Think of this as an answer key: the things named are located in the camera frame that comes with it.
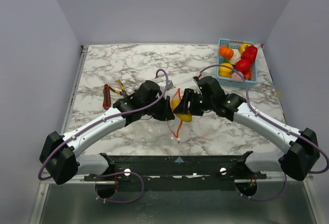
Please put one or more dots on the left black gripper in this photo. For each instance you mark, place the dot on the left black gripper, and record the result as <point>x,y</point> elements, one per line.
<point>166,114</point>

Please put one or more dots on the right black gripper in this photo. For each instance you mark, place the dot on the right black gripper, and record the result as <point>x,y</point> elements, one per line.
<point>189,101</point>

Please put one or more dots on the yellow toy corn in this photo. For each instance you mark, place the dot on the yellow toy corn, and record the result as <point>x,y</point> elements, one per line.
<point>183,117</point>

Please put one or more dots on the clear zip top bag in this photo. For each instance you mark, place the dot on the clear zip top bag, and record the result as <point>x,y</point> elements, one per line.
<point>175,132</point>

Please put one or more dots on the blue plastic basket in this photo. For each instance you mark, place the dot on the blue plastic basket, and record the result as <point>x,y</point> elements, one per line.
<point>233,44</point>

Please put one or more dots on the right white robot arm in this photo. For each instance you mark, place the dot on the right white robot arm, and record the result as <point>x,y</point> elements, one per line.
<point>296,152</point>

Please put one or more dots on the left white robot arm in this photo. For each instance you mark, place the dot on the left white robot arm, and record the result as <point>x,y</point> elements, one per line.
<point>63,156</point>

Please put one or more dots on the yellow toy lemon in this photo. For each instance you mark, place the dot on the yellow toy lemon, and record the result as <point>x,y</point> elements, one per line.
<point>225,70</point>

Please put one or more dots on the pink toy onion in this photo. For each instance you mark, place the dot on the pink toy onion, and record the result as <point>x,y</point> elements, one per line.
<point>237,76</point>

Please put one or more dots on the red black utility knife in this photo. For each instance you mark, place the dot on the red black utility knife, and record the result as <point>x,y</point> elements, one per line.
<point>106,97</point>

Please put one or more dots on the orange toy pumpkin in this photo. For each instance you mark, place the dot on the orange toy pumpkin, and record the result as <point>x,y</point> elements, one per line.
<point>226,52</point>

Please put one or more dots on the red toy apple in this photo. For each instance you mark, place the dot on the red toy apple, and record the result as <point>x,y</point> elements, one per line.
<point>243,65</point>

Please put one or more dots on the yellow toy bell pepper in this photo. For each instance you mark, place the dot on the yellow toy bell pepper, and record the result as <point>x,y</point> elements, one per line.
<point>243,47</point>

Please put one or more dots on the red toy bell pepper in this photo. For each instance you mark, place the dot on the red toy bell pepper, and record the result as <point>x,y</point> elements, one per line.
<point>250,54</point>

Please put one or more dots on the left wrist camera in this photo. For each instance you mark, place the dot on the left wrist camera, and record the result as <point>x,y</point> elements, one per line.
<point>162,83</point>

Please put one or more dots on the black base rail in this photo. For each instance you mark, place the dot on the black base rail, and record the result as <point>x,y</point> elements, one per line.
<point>176,173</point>

